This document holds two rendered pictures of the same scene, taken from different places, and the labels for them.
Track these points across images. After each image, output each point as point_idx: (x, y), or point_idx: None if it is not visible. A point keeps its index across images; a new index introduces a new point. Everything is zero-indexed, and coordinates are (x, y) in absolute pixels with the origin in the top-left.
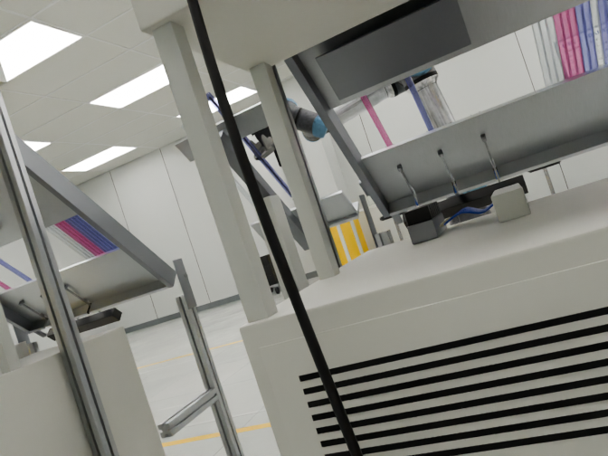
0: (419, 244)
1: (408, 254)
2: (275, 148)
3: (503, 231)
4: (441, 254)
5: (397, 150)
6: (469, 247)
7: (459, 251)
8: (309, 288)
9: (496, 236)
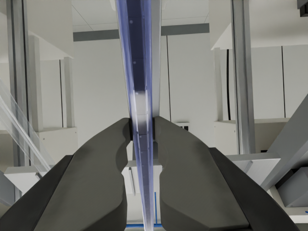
0: (294, 4)
1: (272, 23)
2: (215, 152)
3: (300, 27)
4: (271, 35)
5: None
6: (278, 35)
7: (274, 37)
8: (227, 33)
9: (291, 32)
